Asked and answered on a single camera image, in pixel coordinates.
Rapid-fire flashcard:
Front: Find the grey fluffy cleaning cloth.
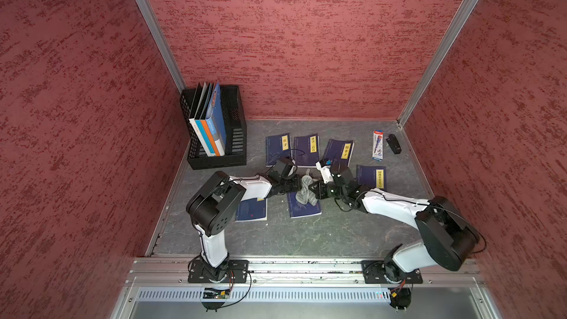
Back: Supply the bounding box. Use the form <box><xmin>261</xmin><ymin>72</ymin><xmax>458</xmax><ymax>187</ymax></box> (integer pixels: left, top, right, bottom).
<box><xmin>296</xmin><ymin>174</ymin><xmax>318</xmax><ymax>206</ymax></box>

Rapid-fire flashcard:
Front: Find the purple book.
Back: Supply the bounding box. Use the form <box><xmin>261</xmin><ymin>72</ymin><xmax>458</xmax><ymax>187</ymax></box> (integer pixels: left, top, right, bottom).
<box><xmin>292</xmin><ymin>134</ymin><xmax>320</xmax><ymax>168</ymax></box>
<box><xmin>318</xmin><ymin>139</ymin><xmax>354</xmax><ymax>174</ymax></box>
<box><xmin>286</xmin><ymin>192</ymin><xmax>322</xmax><ymax>219</ymax></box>
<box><xmin>357</xmin><ymin>165</ymin><xmax>387</xmax><ymax>191</ymax></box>

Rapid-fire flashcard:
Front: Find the blue book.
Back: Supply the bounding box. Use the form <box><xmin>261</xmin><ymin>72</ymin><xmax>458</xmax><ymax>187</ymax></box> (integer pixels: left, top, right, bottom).
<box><xmin>265</xmin><ymin>133</ymin><xmax>292</xmax><ymax>167</ymax></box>
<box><xmin>235</xmin><ymin>199</ymin><xmax>267</xmax><ymax>222</ymax></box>

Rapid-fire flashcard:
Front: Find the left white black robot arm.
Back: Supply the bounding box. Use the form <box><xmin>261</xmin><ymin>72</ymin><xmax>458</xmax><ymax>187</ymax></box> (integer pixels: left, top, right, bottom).
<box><xmin>186</xmin><ymin>171</ymin><xmax>301</xmax><ymax>283</ymax></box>

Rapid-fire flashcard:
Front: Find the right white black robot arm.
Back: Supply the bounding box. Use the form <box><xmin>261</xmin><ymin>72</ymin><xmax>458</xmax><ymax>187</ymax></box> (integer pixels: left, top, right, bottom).
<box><xmin>309</xmin><ymin>162</ymin><xmax>483</xmax><ymax>284</ymax></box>

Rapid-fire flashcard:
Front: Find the white teal upright book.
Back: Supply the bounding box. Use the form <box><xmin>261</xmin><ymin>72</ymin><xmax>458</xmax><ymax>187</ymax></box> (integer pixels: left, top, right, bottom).
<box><xmin>189</xmin><ymin>83</ymin><xmax>215</xmax><ymax>157</ymax></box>

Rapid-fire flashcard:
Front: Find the white blue pen box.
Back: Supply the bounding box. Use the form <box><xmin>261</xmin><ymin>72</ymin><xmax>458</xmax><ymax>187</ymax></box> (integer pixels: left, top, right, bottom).
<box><xmin>372</xmin><ymin>130</ymin><xmax>384</xmax><ymax>162</ymax></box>

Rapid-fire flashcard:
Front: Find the small black device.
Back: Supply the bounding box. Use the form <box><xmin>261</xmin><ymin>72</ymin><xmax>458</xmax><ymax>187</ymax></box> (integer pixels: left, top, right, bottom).
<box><xmin>386</xmin><ymin>134</ymin><xmax>402</xmax><ymax>154</ymax></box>

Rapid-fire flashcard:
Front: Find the black mesh file basket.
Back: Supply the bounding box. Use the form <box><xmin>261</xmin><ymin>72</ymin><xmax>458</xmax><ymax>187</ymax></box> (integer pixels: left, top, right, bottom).
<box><xmin>180</xmin><ymin>85</ymin><xmax>247</xmax><ymax>170</ymax></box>

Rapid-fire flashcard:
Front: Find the blue orange upright folder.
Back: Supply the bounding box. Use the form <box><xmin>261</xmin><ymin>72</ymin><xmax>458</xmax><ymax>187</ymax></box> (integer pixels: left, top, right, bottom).
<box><xmin>199</xmin><ymin>83</ymin><xmax>227</xmax><ymax>157</ymax></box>

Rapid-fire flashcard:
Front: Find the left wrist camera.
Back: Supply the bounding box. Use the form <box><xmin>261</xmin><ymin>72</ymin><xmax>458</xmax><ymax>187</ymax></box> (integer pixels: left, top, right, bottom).
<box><xmin>268</xmin><ymin>157</ymin><xmax>295</xmax><ymax>183</ymax></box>

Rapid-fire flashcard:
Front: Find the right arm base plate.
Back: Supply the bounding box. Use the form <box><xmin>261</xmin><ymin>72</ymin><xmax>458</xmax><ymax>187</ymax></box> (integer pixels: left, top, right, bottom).
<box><xmin>361</xmin><ymin>260</ymin><xmax>423</xmax><ymax>286</ymax></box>

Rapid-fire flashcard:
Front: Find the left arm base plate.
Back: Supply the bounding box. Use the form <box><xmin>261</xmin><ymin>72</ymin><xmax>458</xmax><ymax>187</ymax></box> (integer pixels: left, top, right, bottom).
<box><xmin>188</xmin><ymin>258</ymin><xmax>250</xmax><ymax>284</ymax></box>

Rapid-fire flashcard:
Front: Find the aluminium rail frame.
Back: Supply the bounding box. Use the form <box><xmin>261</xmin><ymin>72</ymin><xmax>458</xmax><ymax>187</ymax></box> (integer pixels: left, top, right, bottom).
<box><xmin>111</xmin><ymin>257</ymin><xmax>501</xmax><ymax>318</ymax></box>

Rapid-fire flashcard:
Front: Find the slotted cable duct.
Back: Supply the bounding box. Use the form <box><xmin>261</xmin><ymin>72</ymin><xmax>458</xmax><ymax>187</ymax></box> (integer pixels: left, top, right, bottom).
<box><xmin>136</xmin><ymin>287</ymin><xmax>391</xmax><ymax>304</ymax></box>

